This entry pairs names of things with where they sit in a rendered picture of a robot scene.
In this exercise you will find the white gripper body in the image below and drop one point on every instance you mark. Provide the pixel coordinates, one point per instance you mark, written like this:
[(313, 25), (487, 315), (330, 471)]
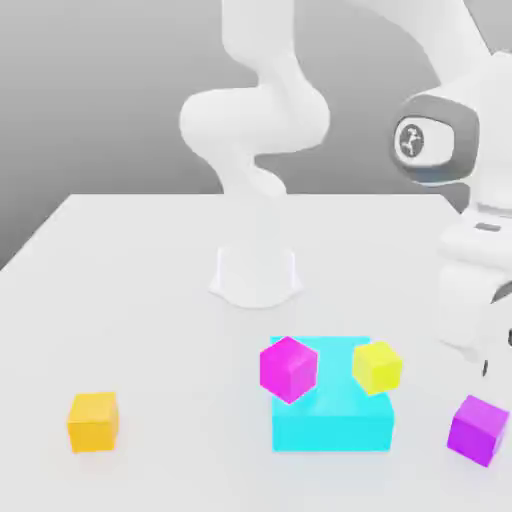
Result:
[(464, 304)]

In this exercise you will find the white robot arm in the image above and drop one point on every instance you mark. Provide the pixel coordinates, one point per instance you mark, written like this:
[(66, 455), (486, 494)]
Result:
[(256, 120)]

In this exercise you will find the small orange cube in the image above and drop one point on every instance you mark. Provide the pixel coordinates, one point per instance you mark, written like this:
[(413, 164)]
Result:
[(92, 424)]

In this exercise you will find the small yellow cube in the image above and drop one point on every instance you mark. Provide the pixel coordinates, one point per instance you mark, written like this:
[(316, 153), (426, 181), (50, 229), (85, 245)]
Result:
[(378, 368)]

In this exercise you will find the small purple cube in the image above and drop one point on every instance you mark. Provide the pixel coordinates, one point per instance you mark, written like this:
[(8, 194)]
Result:
[(476, 432)]

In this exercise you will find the large cyan box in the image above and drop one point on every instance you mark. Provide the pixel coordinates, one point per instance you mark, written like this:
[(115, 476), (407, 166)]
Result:
[(332, 428)]

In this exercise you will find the small magenta cube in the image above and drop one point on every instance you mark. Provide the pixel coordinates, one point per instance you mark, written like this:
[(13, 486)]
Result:
[(288, 370)]

